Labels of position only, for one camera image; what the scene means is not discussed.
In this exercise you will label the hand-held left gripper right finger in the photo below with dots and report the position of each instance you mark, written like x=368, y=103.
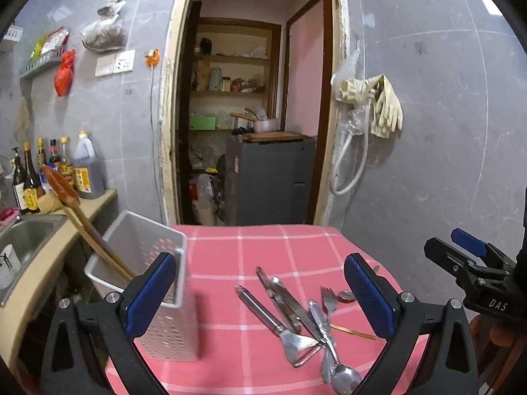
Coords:
x=368, y=296

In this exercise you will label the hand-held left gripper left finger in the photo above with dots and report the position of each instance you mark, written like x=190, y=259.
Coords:
x=150, y=296

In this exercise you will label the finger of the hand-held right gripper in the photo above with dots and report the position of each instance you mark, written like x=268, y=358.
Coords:
x=469, y=242
x=446, y=259

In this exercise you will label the small steel spoon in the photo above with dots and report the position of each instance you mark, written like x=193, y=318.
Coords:
x=346, y=296

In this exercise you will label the white perforated utensil holder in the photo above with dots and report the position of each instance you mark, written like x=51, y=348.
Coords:
x=164, y=329

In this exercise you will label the gold metal chopstick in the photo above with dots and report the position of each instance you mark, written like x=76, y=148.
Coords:
x=354, y=332

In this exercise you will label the steel fork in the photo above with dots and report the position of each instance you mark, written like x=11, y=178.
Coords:
x=329, y=302

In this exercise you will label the large steel spoon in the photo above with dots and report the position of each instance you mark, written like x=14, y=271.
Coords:
x=346, y=378

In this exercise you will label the steel peeler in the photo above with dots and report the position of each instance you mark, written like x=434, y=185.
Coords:
x=263, y=314

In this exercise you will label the person's right hand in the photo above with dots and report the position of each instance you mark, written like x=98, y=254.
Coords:
x=504, y=335

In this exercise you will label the wooden utensil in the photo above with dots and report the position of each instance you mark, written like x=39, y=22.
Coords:
x=99, y=242

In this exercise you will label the beige kitchen counter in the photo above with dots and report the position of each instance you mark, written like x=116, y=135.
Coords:
x=88, y=210

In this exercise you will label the pink checked tablecloth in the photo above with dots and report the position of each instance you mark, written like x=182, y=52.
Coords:
x=263, y=247

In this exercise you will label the steel sink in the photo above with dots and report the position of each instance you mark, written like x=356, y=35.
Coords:
x=29, y=238

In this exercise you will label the tan paper bag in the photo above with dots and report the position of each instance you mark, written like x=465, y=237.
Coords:
x=50, y=205

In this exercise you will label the large soy sauce jug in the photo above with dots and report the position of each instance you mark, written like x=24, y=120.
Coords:
x=88, y=173

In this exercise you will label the orange brown sauce packet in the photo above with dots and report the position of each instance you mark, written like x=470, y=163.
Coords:
x=59, y=185

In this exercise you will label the white cup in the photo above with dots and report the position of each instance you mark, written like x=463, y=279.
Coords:
x=8, y=267

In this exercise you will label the grey cabinet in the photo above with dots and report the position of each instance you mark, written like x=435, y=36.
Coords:
x=267, y=181

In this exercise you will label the cream rubber glove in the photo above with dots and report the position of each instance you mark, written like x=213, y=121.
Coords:
x=387, y=107
x=350, y=88

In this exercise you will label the dark sauce bottle yellow label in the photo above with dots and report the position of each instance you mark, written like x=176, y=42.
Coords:
x=32, y=189

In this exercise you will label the yellow cap clear bottle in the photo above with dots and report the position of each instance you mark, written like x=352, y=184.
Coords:
x=66, y=160

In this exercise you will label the pink soap dish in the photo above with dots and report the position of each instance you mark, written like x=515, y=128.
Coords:
x=8, y=215

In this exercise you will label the red cap sauce bottle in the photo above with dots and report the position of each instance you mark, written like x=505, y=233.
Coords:
x=54, y=154

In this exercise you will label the dark pump bottle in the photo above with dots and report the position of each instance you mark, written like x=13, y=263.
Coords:
x=17, y=185

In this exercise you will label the green box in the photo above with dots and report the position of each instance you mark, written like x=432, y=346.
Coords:
x=202, y=123

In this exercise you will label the slim green sauce bottle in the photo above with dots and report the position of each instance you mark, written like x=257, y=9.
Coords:
x=40, y=152

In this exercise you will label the wooden cutting board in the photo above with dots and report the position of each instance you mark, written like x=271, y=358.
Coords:
x=276, y=135

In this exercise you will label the dark brown door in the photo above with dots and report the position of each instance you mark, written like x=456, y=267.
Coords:
x=187, y=111

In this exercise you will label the metal pot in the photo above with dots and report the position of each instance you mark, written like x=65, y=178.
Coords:
x=266, y=125

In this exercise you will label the clear plastic bag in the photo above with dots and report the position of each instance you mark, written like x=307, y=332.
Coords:
x=354, y=61

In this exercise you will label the beige rag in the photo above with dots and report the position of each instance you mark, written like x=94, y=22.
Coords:
x=22, y=119

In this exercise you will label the small jar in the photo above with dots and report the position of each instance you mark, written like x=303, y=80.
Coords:
x=226, y=84

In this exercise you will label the pale green thermos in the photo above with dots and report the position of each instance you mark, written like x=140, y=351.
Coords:
x=215, y=79

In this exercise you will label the red plastic bag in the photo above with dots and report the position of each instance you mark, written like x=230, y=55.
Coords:
x=65, y=76

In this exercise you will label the wooden shelf unit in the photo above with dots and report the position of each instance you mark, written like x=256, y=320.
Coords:
x=234, y=59

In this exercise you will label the clear bag dark contents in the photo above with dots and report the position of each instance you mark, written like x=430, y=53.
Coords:
x=103, y=37

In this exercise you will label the yellow green packet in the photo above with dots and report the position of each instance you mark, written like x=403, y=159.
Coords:
x=36, y=48

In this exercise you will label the red white packet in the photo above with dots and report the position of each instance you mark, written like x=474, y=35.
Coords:
x=55, y=40

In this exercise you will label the grey white hanging bag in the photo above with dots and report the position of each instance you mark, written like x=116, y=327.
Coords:
x=112, y=5

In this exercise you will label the wooden door frame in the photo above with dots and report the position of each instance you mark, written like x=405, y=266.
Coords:
x=171, y=90

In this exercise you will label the white wall switch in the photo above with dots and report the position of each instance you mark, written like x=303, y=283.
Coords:
x=105, y=66

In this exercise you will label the white wall socket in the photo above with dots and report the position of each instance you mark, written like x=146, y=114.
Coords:
x=124, y=61

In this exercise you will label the orange wall hook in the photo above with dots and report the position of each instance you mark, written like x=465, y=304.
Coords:
x=151, y=56

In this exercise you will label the metal wall rack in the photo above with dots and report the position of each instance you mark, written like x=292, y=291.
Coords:
x=41, y=63

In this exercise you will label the white wall basket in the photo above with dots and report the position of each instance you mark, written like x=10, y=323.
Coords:
x=11, y=37

